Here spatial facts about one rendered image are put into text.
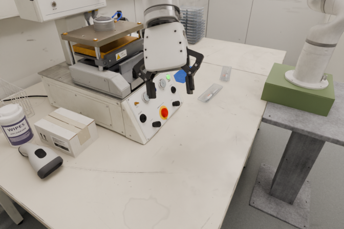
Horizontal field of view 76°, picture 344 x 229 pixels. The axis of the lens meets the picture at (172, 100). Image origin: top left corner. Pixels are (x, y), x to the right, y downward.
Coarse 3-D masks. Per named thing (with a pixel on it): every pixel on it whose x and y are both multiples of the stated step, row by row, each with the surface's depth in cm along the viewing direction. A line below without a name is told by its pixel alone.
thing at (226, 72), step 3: (225, 66) 136; (228, 66) 136; (222, 69) 133; (225, 69) 133; (228, 69) 133; (222, 72) 130; (225, 72) 130; (228, 72) 130; (222, 75) 126; (225, 75) 126; (228, 75) 126; (222, 78) 123; (225, 78) 123; (228, 78) 123
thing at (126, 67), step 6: (138, 54) 90; (126, 60) 85; (132, 60) 87; (138, 60) 90; (120, 66) 82; (126, 66) 85; (132, 66) 88; (120, 72) 83; (126, 72) 85; (144, 72) 85; (126, 78) 81; (132, 78) 81; (138, 78) 81; (132, 84) 79; (138, 84) 82
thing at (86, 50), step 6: (126, 36) 94; (132, 36) 94; (114, 42) 88; (120, 42) 88; (126, 42) 88; (78, 48) 84; (84, 48) 82; (90, 48) 82; (102, 48) 82; (108, 48) 82; (114, 48) 82; (78, 54) 86; (84, 54) 84; (90, 54) 82; (102, 54) 79
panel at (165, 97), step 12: (168, 72) 99; (156, 84) 92; (168, 84) 98; (132, 96) 80; (156, 96) 91; (168, 96) 97; (132, 108) 79; (144, 108) 84; (156, 108) 90; (168, 108) 96; (156, 120) 89; (144, 132) 83
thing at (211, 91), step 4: (212, 84) 117; (216, 84) 117; (208, 88) 114; (212, 88) 114; (216, 88) 114; (220, 88) 114; (204, 92) 111; (208, 92) 111; (212, 92) 111; (216, 92) 111; (200, 96) 108; (204, 96) 108; (208, 96) 108; (212, 96) 108; (204, 100) 104; (208, 100) 104
